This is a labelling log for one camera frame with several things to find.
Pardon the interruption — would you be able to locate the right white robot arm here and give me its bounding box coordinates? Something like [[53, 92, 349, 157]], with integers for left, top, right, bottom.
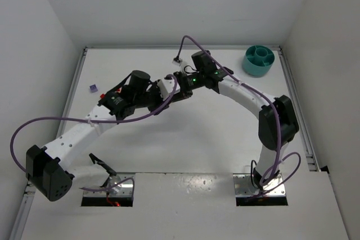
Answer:
[[173, 50, 299, 189]]

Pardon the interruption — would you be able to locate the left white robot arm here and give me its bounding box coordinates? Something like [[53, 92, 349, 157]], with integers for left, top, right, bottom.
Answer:
[[25, 70, 178, 202]]

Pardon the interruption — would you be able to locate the small purple lego brick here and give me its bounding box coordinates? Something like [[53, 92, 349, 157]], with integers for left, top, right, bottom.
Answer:
[[89, 84, 98, 93]]

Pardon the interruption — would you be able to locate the teal divided round container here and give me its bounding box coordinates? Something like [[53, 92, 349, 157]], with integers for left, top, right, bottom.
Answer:
[[242, 45, 275, 77]]

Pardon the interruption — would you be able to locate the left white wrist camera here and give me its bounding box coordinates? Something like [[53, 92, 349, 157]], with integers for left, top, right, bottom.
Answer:
[[157, 79, 175, 100]]

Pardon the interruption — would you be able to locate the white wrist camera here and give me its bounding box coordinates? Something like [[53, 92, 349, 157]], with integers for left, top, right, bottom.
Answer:
[[172, 57, 188, 73], [157, 79, 175, 100]]

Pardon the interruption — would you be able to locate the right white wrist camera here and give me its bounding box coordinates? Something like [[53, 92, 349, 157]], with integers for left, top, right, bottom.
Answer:
[[172, 57, 188, 73]]

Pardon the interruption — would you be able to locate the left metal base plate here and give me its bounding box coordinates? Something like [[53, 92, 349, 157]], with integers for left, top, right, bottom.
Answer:
[[81, 174, 135, 197]]

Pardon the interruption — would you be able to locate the metal base plate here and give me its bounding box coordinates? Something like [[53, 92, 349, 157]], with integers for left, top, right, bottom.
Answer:
[[81, 174, 135, 197], [233, 174, 286, 197]]

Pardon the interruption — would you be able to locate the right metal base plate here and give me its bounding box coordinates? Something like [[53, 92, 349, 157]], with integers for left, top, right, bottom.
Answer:
[[233, 174, 286, 197]]

